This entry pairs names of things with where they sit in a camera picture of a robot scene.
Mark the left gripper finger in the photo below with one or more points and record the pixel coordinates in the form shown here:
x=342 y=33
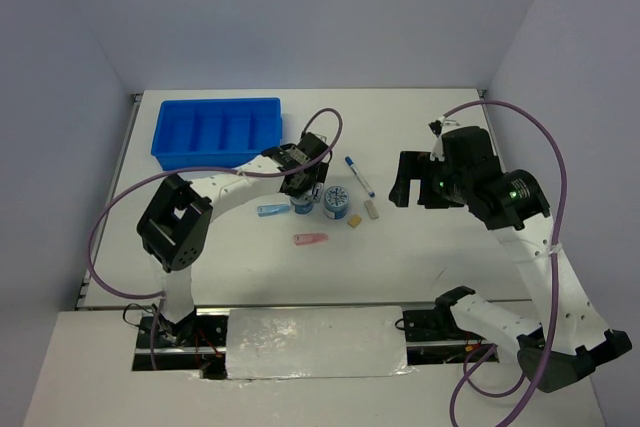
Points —
x=317 y=187
x=295 y=189

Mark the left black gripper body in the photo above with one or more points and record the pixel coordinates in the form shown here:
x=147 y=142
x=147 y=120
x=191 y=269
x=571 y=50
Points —
x=311 y=172

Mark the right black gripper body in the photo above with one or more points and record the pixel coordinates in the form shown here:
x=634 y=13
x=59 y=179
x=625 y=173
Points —
x=450 y=179

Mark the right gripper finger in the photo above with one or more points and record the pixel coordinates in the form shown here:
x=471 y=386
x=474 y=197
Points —
x=409 y=169
x=428 y=197

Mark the blue slime jar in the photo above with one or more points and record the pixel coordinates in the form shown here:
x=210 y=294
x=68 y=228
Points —
x=336 y=202
x=301 y=206

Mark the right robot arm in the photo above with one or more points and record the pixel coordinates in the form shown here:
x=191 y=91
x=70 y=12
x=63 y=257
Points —
x=463 y=171

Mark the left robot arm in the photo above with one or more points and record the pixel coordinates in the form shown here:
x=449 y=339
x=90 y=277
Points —
x=174 y=227

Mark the blue white marker pen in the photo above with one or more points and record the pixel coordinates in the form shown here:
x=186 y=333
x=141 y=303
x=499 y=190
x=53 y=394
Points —
x=360 y=177

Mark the blue correction tape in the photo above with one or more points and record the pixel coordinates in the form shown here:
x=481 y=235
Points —
x=272 y=210

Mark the pink correction tape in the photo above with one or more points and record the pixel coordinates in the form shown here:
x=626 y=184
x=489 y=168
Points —
x=305 y=239

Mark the grey eraser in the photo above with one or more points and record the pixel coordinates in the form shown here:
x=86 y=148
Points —
x=371 y=209

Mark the yellow eraser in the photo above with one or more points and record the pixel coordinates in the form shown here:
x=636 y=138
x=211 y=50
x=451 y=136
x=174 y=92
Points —
x=354 y=221

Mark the blue compartment bin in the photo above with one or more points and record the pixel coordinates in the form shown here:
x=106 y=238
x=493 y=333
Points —
x=215 y=132

